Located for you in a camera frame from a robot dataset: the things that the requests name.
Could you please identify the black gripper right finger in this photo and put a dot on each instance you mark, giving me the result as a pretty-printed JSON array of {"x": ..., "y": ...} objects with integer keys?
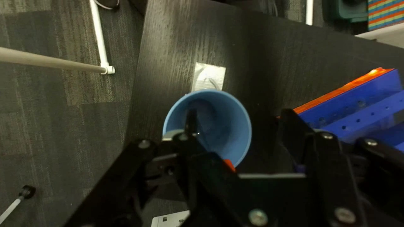
[{"x": 329, "y": 176}]

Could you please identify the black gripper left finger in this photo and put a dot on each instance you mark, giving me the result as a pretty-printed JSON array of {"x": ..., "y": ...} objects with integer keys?
[{"x": 197, "y": 176}]

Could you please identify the large blue plastic cup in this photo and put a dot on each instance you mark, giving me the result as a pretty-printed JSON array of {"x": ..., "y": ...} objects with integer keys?
[{"x": 223, "y": 126}]

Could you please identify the blue and orange rack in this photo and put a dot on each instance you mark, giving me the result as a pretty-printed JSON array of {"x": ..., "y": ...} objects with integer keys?
[{"x": 358, "y": 104}]

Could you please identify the striped colourful backdrop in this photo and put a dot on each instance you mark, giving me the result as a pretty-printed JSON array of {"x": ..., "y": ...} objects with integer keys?
[{"x": 387, "y": 12}]

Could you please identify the black knob white rod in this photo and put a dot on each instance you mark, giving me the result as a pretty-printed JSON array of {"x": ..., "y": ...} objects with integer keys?
[{"x": 19, "y": 199}]

